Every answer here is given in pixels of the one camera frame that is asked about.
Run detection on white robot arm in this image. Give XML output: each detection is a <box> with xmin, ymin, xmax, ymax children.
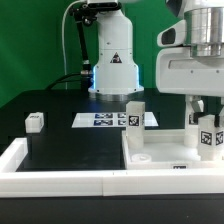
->
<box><xmin>87</xmin><ymin>0</ymin><xmax>224</xmax><ymax>106</ymax></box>

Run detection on black cable bundle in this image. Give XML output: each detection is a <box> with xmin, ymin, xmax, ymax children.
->
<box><xmin>45</xmin><ymin>73</ymin><xmax>91</xmax><ymax>91</ymax></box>

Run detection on white U-shaped obstacle fence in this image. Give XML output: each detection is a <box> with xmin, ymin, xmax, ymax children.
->
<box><xmin>0</xmin><ymin>138</ymin><xmax>224</xmax><ymax>197</ymax></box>

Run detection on white square table top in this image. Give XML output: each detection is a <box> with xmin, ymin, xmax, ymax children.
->
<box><xmin>122</xmin><ymin>129</ymin><xmax>224</xmax><ymax>170</ymax></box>

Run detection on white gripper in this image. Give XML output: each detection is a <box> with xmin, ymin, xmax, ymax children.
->
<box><xmin>156</xmin><ymin>20</ymin><xmax>224</xmax><ymax>128</ymax></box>

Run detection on white fiducial marker sheet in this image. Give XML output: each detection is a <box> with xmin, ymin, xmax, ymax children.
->
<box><xmin>72</xmin><ymin>112</ymin><xmax>158</xmax><ymax>128</ymax></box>

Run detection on white cable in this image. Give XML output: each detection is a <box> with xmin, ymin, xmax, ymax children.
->
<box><xmin>61</xmin><ymin>0</ymin><xmax>88</xmax><ymax>90</ymax></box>

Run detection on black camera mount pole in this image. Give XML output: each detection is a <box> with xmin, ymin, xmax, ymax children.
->
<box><xmin>69</xmin><ymin>3</ymin><xmax>97</xmax><ymax>92</ymax></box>

